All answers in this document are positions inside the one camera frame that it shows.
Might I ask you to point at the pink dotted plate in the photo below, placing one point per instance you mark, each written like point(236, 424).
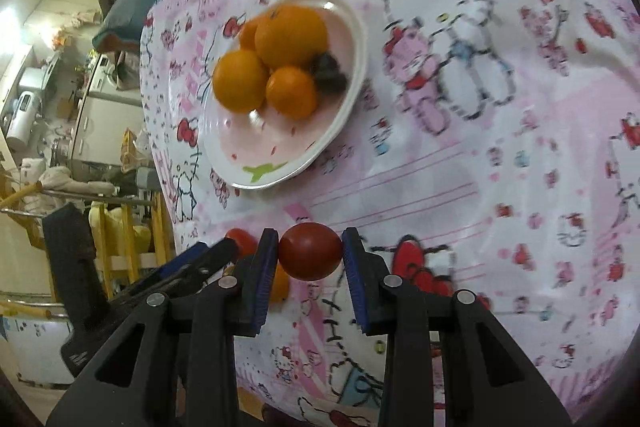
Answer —
point(280, 147)

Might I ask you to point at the pink printed blanket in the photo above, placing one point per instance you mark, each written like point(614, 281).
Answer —
point(500, 157)

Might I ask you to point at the large orange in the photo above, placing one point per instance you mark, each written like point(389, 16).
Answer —
point(291, 36)

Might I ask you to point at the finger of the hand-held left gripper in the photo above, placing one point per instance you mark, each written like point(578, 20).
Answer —
point(220, 254)
point(187, 254)

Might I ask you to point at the white cloth bundle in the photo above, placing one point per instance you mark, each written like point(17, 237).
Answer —
point(52, 179)

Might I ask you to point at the dark blue grape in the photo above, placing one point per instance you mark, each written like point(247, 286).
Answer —
point(322, 61)

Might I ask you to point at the white plastic tub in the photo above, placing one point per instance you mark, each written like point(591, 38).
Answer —
point(32, 347)

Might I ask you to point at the yellow frame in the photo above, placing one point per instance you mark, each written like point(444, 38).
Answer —
point(127, 242)

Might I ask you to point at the large dark red tomato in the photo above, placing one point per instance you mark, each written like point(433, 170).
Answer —
point(310, 251)

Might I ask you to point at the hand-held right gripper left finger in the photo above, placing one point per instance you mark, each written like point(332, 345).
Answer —
point(262, 282)

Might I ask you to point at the metal rod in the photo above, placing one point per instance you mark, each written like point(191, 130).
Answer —
point(75, 194)

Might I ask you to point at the small red tomato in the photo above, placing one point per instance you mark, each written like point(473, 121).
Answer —
point(242, 241)

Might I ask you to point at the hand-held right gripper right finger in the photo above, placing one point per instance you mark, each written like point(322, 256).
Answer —
point(356, 282)

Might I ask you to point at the white water heater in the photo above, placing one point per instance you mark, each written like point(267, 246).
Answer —
point(21, 122)

